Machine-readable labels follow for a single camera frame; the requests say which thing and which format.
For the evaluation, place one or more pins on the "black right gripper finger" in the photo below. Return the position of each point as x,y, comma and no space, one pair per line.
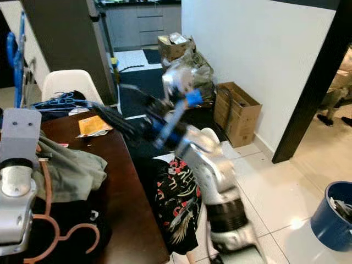
118,122

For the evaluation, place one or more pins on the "pink plastic hanger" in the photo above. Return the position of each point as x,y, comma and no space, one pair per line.
48,192

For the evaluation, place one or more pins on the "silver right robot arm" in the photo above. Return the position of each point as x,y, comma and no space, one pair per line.
220,181

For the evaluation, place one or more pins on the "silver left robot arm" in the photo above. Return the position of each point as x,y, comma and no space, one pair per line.
16,209

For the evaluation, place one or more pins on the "blue plastic hanger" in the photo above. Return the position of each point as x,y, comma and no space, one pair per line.
22,60

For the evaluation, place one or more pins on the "orange packet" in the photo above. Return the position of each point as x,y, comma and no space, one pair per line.
93,125

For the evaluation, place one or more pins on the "dark brown wooden table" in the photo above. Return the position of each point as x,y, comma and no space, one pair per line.
121,181

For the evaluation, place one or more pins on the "white plastic chair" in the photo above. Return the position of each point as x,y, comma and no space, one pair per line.
69,82

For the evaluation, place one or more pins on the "grey green garment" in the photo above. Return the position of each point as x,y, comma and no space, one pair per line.
74,168

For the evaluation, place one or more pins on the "black floral shirt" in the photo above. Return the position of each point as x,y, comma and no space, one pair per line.
173,198

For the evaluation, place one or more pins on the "olive plastic bag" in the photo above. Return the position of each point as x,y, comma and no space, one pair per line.
204,74

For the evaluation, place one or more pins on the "open cardboard box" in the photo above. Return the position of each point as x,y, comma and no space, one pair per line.
239,118

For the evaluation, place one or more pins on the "filled cardboard box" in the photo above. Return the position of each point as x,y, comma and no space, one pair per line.
170,47

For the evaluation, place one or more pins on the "grey kitchen cabinet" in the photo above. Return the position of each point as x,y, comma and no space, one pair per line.
137,27

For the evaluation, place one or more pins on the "person in beige trousers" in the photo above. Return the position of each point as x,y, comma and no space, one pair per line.
341,82

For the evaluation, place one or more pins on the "blue plastic bucket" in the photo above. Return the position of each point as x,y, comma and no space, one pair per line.
327,228

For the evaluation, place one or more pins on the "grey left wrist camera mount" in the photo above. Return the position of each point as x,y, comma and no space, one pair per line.
19,132

